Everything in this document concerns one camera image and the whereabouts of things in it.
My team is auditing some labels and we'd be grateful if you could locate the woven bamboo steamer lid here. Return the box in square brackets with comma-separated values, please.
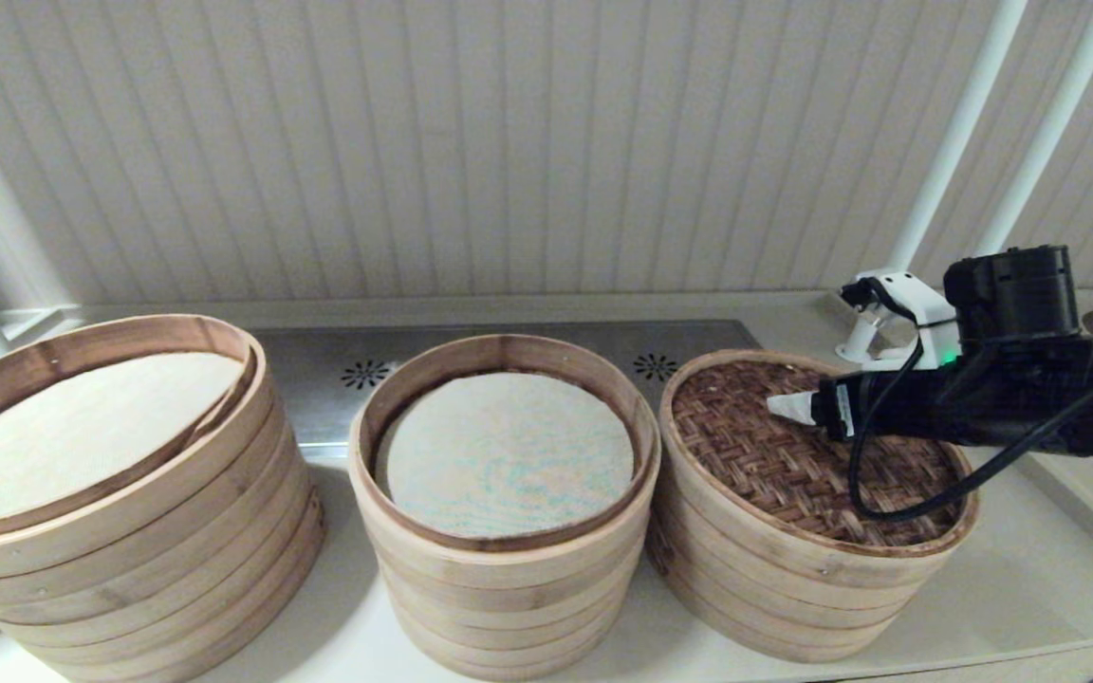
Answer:
[658, 349, 980, 581]

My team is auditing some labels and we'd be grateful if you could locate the white cloth steamer liner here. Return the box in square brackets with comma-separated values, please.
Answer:
[0, 353, 250, 525]
[374, 372, 636, 539]

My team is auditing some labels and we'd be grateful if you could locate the black camera cable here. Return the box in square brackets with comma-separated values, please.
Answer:
[845, 275, 1093, 523]

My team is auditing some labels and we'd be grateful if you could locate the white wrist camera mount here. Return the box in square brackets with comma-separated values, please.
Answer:
[839, 270, 963, 371]

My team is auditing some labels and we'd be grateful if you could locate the white base bracket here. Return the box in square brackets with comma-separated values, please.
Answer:
[0, 305, 90, 344]

